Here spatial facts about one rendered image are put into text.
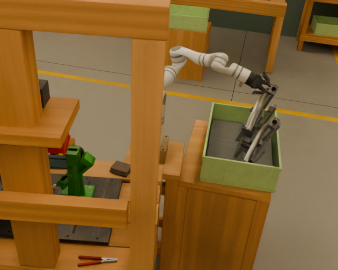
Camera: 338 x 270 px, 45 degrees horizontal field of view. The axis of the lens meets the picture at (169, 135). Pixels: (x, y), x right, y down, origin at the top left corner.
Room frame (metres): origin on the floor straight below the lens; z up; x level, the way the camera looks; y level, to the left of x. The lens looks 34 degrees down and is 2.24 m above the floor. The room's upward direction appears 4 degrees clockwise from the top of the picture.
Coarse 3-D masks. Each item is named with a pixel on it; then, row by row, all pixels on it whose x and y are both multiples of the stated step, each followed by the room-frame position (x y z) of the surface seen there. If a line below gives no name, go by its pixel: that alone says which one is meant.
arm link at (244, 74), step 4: (244, 68) 2.03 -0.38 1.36; (240, 72) 2.01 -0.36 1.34; (244, 72) 2.00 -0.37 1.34; (248, 72) 2.01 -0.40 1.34; (240, 76) 2.00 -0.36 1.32; (244, 76) 1.99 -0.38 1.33; (248, 76) 1.99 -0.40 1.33; (240, 80) 2.00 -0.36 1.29; (244, 80) 1.99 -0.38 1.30; (240, 84) 2.04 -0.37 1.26
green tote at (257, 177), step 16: (224, 112) 2.33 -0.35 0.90; (240, 112) 2.32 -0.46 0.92; (208, 128) 2.03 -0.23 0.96; (208, 144) 2.10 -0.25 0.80; (272, 144) 2.09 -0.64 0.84; (208, 160) 1.75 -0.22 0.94; (224, 160) 1.73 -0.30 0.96; (208, 176) 1.74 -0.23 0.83; (224, 176) 1.73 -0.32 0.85; (240, 176) 1.72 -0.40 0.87; (256, 176) 1.71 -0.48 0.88; (272, 176) 1.70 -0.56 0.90
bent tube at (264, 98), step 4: (272, 84) 1.99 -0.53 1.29; (272, 88) 2.01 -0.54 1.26; (276, 88) 1.97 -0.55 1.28; (272, 92) 1.97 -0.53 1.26; (264, 96) 2.03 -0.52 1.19; (268, 96) 2.03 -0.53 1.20; (260, 100) 2.04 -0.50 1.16; (264, 100) 2.03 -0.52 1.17; (260, 104) 2.02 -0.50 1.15; (256, 108) 2.01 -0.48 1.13; (260, 108) 2.01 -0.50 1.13; (256, 112) 1.99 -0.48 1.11; (252, 116) 1.98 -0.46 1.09; (256, 116) 1.97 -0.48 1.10; (252, 120) 1.95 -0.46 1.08; (248, 124) 1.94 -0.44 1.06; (252, 124) 1.93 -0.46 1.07; (248, 128) 1.92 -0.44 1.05; (252, 128) 1.93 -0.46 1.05
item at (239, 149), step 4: (268, 108) 2.02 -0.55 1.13; (272, 108) 2.01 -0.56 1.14; (272, 112) 1.99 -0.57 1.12; (268, 116) 2.00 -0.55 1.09; (264, 120) 2.02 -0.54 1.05; (260, 128) 2.00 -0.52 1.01; (256, 132) 2.02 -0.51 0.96; (244, 136) 2.03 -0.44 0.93; (240, 140) 2.02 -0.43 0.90; (248, 144) 1.96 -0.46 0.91; (236, 148) 1.99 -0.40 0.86; (240, 148) 1.91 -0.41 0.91; (244, 148) 1.91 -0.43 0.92; (236, 152) 1.93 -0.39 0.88; (240, 152) 1.91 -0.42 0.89; (236, 156) 1.92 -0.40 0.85
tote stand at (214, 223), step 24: (192, 144) 2.10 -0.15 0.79; (192, 168) 1.86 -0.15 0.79; (192, 192) 1.72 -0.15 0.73; (216, 192) 1.70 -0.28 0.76; (240, 192) 1.68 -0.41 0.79; (264, 192) 1.69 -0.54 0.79; (192, 216) 1.72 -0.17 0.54; (216, 216) 1.70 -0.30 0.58; (240, 216) 1.67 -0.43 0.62; (264, 216) 1.65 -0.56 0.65; (192, 240) 1.72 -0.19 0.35; (216, 240) 1.69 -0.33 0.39; (240, 240) 1.67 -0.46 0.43; (192, 264) 1.71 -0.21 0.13; (216, 264) 1.69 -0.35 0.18; (240, 264) 1.66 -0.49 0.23
